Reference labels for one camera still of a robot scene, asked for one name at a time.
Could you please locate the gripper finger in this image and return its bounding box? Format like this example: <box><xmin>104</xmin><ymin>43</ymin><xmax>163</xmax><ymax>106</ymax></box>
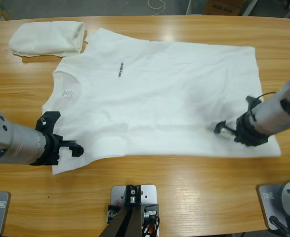
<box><xmin>70</xmin><ymin>145</ymin><xmax>84</xmax><ymax>158</ymax></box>
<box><xmin>60</xmin><ymin>139</ymin><xmax>78</xmax><ymax>147</ymax></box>
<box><xmin>214</xmin><ymin>120</ymin><xmax>227</xmax><ymax>134</ymax></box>

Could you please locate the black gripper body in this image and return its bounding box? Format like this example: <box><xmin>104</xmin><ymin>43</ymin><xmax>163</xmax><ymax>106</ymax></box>
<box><xmin>30</xmin><ymin>132</ymin><xmax>64</xmax><ymax>166</ymax></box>
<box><xmin>222</xmin><ymin>112</ymin><xmax>270</xmax><ymax>148</ymax></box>

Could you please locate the white t-shirt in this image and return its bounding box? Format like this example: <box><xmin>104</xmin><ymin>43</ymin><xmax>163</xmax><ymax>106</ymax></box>
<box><xmin>42</xmin><ymin>27</ymin><xmax>282</xmax><ymax>175</ymax></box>

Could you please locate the folded white cloth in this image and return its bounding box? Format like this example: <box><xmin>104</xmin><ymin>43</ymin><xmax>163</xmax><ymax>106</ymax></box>
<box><xmin>8</xmin><ymin>21</ymin><xmax>86</xmax><ymax>58</ymax></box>

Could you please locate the cardboard box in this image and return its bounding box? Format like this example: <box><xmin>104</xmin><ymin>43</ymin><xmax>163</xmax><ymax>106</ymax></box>
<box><xmin>203</xmin><ymin>0</ymin><xmax>246</xmax><ymax>16</ymax></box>

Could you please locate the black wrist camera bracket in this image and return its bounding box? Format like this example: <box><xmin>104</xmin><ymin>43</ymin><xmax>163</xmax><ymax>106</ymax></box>
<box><xmin>35</xmin><ymin>111</ymin><xmax>61</xmax><ymax>135</ymax></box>
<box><xmin>245</xmin><ymin>95</ymin><xmax>262</xmax><ymax>110</ymax></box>

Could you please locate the white camera stand mount block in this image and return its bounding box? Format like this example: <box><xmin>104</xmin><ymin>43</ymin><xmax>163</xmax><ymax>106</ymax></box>
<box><xmin>110</xmin><ymin>184</ymin><xmax>160</xmax><ymax>237</ymax></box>

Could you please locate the black base cable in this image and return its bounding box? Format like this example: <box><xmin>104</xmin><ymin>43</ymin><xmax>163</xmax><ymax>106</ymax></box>
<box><xmin>269</xmin><ymin>215</ymin><xmax>290</xmax><ymax>237</ymax></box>

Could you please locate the orange cable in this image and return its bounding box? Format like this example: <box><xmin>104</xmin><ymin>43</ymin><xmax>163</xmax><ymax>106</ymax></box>
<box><xmin>144</xmin><ymin>223</ymin><xmax>160</xmax><ymax>237</ymax></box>

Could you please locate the black camera stand cable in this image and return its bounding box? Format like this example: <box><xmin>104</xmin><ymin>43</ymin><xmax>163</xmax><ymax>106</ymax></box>
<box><xmin>141</xmin><ymin>216</ymin><xmax>160</xmax><ymax>237</ymax></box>

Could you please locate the white cable loop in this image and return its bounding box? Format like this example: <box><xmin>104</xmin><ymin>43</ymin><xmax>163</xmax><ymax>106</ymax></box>
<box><xmin>147</xmin><ymin>0</ymin><xmax>166</xmax><ymax>12</ymax></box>

